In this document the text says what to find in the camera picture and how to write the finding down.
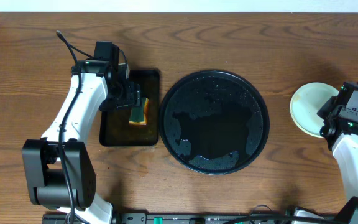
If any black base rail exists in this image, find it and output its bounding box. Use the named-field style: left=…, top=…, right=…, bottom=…
left=41, top=213, right=292, bottom=224

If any black rectangular tray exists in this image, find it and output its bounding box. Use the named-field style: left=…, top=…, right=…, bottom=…
left=99, top=70, right=160, bottom=147

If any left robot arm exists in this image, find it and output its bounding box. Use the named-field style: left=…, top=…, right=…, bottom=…
left=22, top=60, right=140, bottom=223

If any pale blue plate front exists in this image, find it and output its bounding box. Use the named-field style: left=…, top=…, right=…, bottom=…
left=290, top=82, right=339, bottom=138

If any green and yellow sponge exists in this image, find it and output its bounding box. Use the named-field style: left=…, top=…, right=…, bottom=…
left=129, top=97, right=149, bottom=126

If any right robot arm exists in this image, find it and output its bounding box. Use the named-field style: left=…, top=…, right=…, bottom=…
left=290, top=93, right=358, bottom=223

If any black round tray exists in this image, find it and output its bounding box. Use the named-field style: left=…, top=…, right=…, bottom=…
left=159, top=70, right=270, bottom=175

